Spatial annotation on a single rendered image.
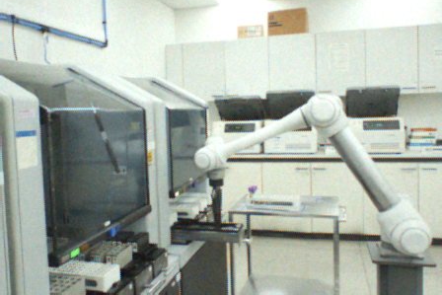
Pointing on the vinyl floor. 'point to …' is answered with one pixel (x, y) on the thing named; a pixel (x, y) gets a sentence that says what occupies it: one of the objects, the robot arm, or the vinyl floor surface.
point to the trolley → (315, 206)
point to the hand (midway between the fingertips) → (217, 218)
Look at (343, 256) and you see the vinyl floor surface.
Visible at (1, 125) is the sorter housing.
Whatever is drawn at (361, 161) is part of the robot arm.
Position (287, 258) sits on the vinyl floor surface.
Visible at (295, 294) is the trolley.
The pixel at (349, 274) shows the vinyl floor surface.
